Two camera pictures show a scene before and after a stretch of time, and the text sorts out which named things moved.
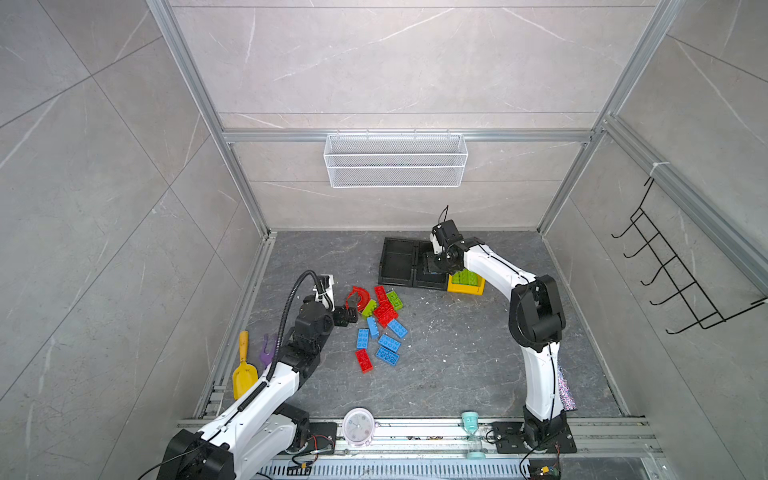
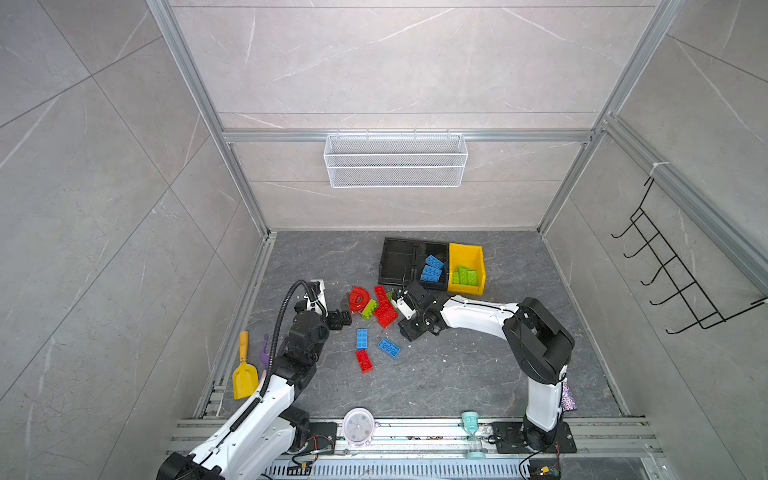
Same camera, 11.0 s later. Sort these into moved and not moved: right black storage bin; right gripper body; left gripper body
Moved: right gripper body
Not moved: right black storage bin; left gripper body
